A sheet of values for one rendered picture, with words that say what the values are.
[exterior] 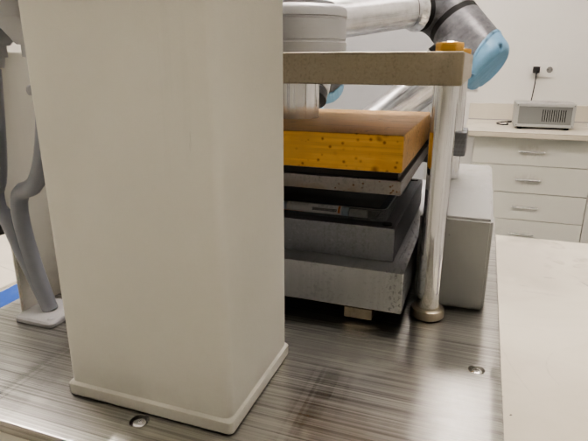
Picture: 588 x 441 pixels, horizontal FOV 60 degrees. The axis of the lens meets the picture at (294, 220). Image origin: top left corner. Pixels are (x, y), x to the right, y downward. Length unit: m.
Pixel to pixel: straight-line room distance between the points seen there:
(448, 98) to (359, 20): 0.76
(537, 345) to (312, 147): 0.49
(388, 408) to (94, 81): 0.21
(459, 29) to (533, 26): 2.40
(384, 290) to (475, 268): 0.07
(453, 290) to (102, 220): 0.25
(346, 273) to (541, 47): 3.28
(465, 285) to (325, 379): 0.14
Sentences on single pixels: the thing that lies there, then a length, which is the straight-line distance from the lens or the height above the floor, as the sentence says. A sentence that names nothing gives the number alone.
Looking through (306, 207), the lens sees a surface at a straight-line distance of 0.38.
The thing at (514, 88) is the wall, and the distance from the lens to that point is 3.57.
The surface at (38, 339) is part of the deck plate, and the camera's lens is 0.38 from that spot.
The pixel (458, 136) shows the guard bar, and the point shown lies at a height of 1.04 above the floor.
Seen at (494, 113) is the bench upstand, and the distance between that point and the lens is 3.54.
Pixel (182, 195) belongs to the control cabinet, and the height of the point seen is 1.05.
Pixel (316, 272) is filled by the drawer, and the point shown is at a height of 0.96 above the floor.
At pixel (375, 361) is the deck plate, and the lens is 0.33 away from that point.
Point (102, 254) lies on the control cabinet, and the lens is 0.26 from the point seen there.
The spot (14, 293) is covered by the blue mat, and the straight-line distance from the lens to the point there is 0.94.
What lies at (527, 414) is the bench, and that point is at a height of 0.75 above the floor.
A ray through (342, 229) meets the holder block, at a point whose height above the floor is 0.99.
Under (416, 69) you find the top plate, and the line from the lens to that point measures 0.33.
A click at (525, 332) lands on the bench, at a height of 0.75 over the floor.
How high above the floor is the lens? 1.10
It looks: 17 degrees down
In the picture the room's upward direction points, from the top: straight up
